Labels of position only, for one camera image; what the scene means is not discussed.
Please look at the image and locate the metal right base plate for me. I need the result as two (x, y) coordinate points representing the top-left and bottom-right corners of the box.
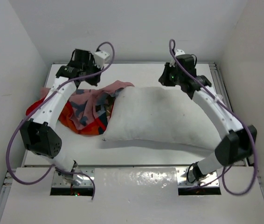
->
(175, 166), (219, 188)

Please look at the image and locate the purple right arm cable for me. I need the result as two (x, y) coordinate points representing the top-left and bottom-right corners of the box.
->
(168, 39), (256, 195)

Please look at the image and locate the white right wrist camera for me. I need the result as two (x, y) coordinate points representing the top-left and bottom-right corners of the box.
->
(169, 49), (185, 67)

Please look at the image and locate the white pillow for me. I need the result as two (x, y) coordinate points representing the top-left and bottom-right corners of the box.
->
(103, 86), (221, 150)

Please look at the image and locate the metal base plate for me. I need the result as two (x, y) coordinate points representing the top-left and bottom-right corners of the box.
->
(52, 167), (95, 188)
(175, 166), (219, 188)

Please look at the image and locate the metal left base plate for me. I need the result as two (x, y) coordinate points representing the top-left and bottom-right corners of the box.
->
(52, 167), (95, 188)

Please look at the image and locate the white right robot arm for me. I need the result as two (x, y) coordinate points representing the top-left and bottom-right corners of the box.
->
(159, 50), (257, 183)

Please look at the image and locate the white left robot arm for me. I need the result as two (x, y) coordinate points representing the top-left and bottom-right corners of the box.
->
(20, 49), (110, 172)

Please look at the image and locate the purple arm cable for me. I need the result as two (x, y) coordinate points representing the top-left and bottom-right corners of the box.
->
(168, 39), (256, 195)
(6, 42), (115, 201)

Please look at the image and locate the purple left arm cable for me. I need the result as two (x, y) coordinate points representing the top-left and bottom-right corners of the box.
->
(6, 42), (115, 201)

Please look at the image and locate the aluminium frame rail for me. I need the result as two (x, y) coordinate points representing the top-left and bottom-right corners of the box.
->
(209, 63), (257, 167)

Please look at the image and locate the red cartoon print pillowcase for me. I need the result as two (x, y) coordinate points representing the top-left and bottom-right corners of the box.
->
(25, 80), (135, 136)

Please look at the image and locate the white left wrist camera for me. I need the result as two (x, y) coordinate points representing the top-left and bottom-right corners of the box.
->
(93, 50), (110, 70)

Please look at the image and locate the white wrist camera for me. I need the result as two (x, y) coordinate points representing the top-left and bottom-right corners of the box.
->
(93, 50), (110, 70)
(169, 49), (185, 67)

